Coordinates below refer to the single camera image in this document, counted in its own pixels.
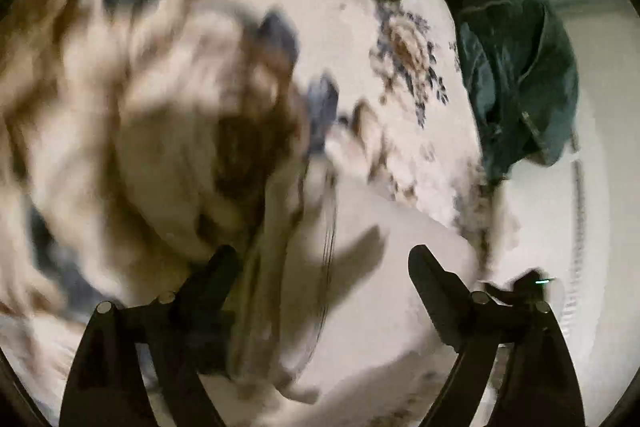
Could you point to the dark green jacket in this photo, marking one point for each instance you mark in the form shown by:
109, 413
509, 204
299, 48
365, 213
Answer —
500, 57

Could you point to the black device with green light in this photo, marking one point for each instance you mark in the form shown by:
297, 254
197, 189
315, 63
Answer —
531, 281

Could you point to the floral printed blanket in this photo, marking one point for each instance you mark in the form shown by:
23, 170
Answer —
345, 17

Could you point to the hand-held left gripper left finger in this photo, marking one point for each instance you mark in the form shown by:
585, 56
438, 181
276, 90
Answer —
226, 272

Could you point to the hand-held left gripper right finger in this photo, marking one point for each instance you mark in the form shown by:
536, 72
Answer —
422, 269

